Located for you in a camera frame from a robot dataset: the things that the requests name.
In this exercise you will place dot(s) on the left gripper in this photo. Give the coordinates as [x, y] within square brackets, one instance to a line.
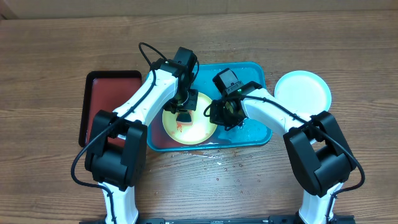
[192, 104]

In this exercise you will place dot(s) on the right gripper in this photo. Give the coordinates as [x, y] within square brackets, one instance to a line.
[219, 120]

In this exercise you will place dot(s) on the green and pink sponge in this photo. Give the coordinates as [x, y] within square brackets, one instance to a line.
[184, 119]

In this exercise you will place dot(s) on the yellow-green plate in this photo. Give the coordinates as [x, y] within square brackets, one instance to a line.
[198, 130]

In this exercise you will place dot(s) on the light blue plate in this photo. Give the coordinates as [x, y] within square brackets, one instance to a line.
[304, 91]

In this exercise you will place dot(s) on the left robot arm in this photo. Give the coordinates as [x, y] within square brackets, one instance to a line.
[115, 153]

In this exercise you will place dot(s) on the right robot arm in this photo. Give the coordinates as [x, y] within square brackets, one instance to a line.
[319, 155]

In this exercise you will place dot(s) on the teal plastic tray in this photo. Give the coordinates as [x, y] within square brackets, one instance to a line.
[250, 133]

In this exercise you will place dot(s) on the black tray with red water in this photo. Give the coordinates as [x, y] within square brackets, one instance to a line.
[105, 90]

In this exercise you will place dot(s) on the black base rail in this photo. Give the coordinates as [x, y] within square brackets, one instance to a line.
[273, 219]

